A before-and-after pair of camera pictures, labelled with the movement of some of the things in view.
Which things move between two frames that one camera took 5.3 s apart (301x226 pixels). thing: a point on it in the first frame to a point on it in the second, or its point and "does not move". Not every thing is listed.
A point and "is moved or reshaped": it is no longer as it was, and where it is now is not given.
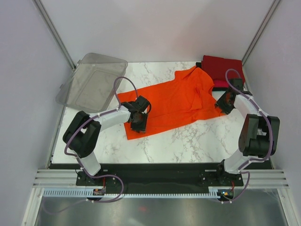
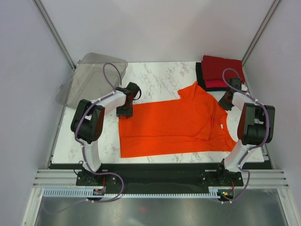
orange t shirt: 190,98 is moved or reshaped
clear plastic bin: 90,86 does not move
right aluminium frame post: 274,5 does not move
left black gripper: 142,127 to 128,113
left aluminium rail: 57,178 does not move
